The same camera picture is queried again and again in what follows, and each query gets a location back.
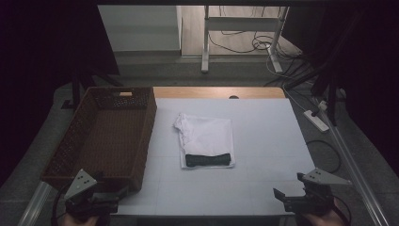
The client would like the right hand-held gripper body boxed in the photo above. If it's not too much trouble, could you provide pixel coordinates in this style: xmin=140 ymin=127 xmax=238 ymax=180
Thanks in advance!
xmin=281 ymin=168 xmax=353 ymax=217

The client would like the aluminium rail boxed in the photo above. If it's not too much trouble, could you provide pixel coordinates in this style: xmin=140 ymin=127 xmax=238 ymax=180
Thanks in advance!
xmin=16 ymin=181 xmax=53 ymax=226
xmin=312 ymin=96 xmax=391 ymax=226

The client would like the brown wicker basket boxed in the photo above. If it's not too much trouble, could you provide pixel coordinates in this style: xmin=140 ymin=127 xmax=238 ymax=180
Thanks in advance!
xmin=40 ymin=86 xmax=158 ymax=193

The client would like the white table mat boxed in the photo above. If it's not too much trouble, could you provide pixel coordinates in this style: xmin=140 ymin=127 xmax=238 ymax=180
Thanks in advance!
xmin=116 ymin=97 xmax=316 ymax=217

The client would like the person's right hand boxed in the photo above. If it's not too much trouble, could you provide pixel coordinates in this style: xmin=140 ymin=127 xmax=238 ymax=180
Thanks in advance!
xmin=299 ymin=201 xmax=346 ymax=226

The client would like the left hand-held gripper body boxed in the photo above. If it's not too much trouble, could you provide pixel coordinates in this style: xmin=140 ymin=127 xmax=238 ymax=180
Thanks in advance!
xmin=63 ymin=169 xmax=120 ymax=222

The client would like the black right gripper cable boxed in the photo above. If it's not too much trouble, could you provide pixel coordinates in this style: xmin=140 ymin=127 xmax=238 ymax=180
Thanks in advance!
xmin=332 ymin=195 xmax=353 ymax=226

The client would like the black metal stand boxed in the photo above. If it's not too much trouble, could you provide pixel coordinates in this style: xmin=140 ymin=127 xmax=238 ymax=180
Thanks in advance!
xmin=60 ymin=60 xmax=124 ymax=111
xmin=283 ymin=53 xmax=347 ymax=127

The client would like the black floor cable loop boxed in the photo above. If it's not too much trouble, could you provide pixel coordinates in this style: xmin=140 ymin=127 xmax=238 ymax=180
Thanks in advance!
xmin=305 ymin=139 xmax=342 ymax=174

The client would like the white shirt black collar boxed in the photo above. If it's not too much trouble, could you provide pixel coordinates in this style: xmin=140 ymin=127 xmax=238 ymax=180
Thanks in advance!
xmin=172 ymin=112 xmax=237 ymax=170

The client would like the white desk frame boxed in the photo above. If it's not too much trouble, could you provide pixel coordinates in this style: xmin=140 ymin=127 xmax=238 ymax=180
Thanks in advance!
xmin=200 ymin=5 xmax=291 ymax=75

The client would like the white cabinet panel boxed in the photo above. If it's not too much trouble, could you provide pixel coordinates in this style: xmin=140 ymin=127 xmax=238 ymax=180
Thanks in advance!
xmin=97 ymin=4 xmax=184 ymax=53

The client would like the white power strip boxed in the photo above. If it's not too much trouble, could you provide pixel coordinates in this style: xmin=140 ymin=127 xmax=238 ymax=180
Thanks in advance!
xmin=302 ymin=109 xmax=330 ymax=133

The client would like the white power strip cable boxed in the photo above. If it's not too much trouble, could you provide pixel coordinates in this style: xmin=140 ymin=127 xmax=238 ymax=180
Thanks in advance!
xmin=281 ymin=84 xmax=309 ymax=113

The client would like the tangle of floor cables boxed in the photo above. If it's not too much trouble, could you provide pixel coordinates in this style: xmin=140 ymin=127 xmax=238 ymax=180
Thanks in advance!
xmin=208 ymin=5 xmax=304 ymax=64

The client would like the person's left hand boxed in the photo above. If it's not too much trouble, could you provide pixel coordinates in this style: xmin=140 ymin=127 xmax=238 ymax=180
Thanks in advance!
xmin=61 ymin=212 xmax=102 ymax=226

